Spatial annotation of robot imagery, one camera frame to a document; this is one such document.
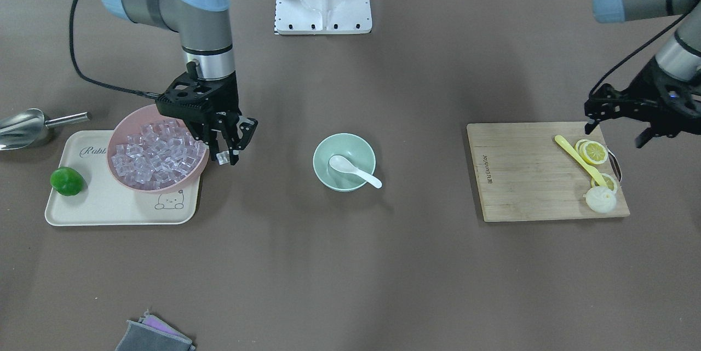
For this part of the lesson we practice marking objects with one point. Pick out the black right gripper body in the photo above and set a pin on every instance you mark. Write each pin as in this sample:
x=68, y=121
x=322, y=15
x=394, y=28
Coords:
x=229, y=97

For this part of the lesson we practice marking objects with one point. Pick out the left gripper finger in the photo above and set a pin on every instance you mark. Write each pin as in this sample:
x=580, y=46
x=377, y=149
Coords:
x=598, y=110
x=645, y=136

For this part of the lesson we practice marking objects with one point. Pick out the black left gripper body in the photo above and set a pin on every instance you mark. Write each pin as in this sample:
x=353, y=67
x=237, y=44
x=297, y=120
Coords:
x=646, y=96

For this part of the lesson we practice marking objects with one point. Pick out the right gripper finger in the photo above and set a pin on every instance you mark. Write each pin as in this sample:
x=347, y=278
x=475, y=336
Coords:
x=241, y=137
x=215, y=128

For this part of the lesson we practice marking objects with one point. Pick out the clear ice cube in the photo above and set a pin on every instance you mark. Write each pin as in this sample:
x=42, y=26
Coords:
x=223, y=158

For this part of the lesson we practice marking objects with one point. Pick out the white ceramic spoon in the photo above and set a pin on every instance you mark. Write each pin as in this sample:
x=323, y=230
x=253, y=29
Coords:
x=343, y=165

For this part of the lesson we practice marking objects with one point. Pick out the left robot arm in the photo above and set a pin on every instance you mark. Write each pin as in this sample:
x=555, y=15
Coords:
x=679, y=57

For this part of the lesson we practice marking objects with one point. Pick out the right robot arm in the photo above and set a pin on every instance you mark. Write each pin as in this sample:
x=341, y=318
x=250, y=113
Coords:
x=203, y=26

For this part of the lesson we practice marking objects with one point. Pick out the pink bowl of ice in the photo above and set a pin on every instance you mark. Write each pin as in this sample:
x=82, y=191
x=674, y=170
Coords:
x=149, y=152

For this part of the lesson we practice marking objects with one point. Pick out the mint green bowl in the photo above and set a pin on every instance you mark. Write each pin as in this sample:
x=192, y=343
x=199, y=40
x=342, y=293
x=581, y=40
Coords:
x=352, y=147

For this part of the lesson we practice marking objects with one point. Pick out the steel ice scoop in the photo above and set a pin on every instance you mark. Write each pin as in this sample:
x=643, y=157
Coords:
x=32, y=128

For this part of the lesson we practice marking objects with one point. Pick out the lemon slice stack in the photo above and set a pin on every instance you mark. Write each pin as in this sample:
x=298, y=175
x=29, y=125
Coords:
x=592, y=152

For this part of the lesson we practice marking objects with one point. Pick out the lemon slice upper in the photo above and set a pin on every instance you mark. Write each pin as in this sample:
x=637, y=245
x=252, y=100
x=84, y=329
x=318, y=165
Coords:
x=611, y=182

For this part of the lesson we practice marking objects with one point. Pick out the yellow plastic knife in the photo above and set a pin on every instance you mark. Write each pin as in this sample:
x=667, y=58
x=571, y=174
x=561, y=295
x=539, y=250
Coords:
x=590, y=169

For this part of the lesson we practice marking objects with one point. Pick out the lemon end piece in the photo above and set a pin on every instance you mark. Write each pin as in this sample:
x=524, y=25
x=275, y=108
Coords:
x=600, y=199

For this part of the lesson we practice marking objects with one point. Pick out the bamboo cutting board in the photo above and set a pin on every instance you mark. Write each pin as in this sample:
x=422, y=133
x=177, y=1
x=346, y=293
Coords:
x=523, y=175

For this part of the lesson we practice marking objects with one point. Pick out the cream plastic tray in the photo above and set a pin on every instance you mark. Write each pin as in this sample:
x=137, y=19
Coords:
x=104, y=201

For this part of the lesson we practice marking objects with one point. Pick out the green lime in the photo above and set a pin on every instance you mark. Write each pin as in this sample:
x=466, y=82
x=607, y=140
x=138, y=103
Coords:
x=67, y=181

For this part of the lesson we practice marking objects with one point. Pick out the grey folded cloth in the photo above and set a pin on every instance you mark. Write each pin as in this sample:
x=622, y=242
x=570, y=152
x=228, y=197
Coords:
x=150, y=332

